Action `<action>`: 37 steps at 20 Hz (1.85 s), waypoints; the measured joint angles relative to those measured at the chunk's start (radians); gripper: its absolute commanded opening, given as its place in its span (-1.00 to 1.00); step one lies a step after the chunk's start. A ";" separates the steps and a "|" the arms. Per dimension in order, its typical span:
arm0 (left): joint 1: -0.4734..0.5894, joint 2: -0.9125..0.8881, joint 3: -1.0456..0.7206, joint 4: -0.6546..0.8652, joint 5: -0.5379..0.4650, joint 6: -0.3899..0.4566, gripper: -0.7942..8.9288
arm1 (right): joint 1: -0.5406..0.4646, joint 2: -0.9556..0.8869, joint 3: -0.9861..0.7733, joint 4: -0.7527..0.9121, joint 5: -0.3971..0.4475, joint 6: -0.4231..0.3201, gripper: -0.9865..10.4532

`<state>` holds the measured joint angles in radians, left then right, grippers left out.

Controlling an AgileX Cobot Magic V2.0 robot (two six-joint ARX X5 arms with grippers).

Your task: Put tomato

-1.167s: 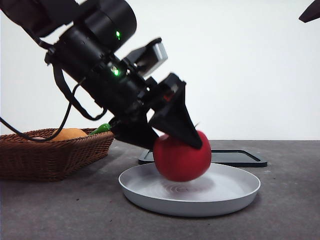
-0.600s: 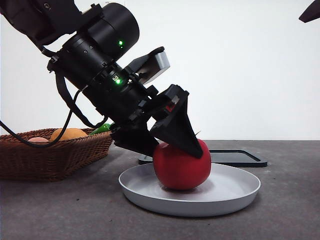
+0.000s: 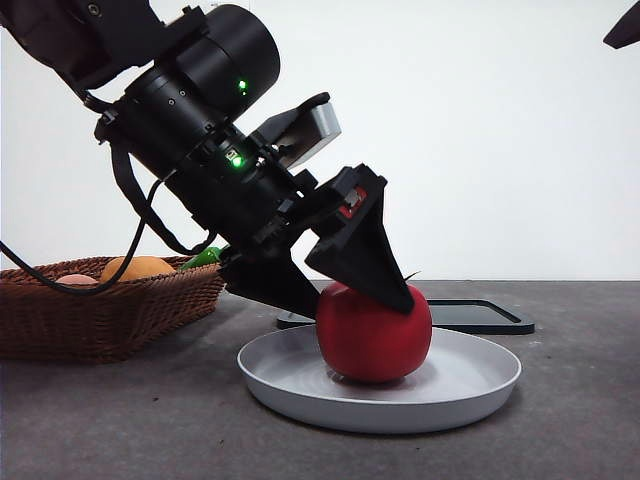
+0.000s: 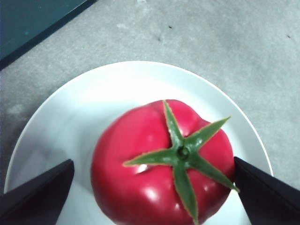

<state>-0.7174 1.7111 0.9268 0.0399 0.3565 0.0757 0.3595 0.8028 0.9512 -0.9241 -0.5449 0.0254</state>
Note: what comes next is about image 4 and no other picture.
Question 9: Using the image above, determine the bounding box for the red toy tomato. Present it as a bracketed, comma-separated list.
[90, 99, 240, 225]

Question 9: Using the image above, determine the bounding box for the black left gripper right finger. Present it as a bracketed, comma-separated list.
[234, 156, 300, 225]

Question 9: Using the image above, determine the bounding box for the grey round plate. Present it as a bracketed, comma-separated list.
[3, 60, 274, 225]

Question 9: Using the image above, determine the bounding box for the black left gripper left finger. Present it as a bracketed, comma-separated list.
[0, 159, 75, 225]

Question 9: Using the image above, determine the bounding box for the black rectangular tray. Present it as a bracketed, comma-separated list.
[0, 0, 98, 70]

